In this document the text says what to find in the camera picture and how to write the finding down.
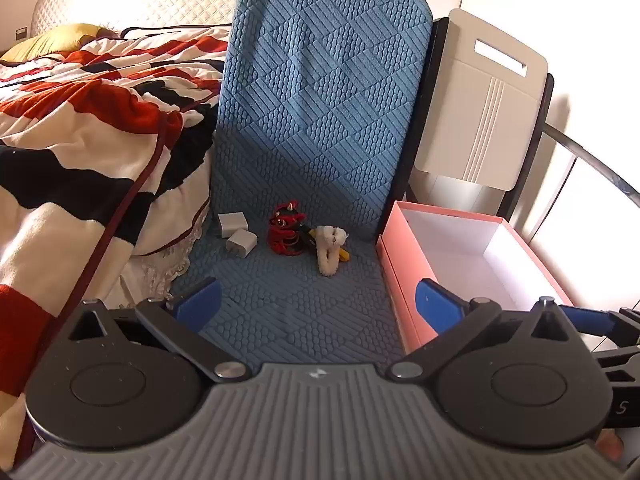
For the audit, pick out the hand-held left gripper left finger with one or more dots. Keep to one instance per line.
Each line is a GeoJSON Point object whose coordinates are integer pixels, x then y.
{"type": "Point", "coordinates": [201, 304]}

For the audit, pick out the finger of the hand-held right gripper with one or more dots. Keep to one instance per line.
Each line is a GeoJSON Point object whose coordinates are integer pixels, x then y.
{"type": "Point", "coordinates": [592, 321]}

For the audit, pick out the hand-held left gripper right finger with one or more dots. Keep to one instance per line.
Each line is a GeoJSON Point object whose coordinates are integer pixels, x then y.
{"type": "Point", "coordinates": [436, 310]}

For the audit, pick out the pink cardboard box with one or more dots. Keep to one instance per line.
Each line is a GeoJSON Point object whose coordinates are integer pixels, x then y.
{"type": "Point", "coordinates": [450, 255]}

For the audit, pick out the white charger plug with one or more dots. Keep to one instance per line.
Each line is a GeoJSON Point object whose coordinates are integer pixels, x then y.
{"type": "Point", "coordinates": [230, 224]}
{"type": "Point", "coordinates": [241, 244]}

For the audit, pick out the yellow black screwdriver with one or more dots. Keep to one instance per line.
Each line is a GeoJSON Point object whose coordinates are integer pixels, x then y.
{"type": "Point", "coordinates": [344, 256]}

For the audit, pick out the red devil figurine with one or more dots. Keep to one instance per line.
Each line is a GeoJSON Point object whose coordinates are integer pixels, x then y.
{"type": "Point", "coordinates": [285, 230]}

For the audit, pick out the white plush tooth toy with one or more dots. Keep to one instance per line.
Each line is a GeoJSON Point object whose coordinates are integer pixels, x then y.
{"type": "Point", "coordinates": [329, 250]}

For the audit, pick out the person's right hand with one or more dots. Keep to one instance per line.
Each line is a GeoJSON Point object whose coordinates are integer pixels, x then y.
{"type": "Point", "coordinates": [611, 447]}

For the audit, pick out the lace bed skirt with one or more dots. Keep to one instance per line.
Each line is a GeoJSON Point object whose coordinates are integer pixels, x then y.
{"type": "Point", "coordinates": [160, 270]}

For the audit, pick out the curved grey metal hoop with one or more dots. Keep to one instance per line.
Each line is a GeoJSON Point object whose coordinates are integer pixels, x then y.
{"type": "Point", "coordinates": [590, 152]}

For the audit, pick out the red black striped blanket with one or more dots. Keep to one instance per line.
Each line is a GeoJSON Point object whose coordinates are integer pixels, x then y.
{"type": "Point", "coordinates": [75, 160]}

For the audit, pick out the blue textured mat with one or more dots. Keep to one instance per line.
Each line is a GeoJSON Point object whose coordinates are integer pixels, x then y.
{"type": "Point", "coordinates": [320, 110]}

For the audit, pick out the yellow pillow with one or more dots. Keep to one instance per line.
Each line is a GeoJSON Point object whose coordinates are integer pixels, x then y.
{"type": "Point", "coordinates": [60, 40]}

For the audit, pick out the white quilted headboard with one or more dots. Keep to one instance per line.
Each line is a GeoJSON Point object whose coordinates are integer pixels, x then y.
{"type": "Point", "coordinates": [150, 2]}

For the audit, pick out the wall socket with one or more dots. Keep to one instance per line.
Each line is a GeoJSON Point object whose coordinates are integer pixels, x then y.
{"type": "Point", "coordinates": [21, 33]}

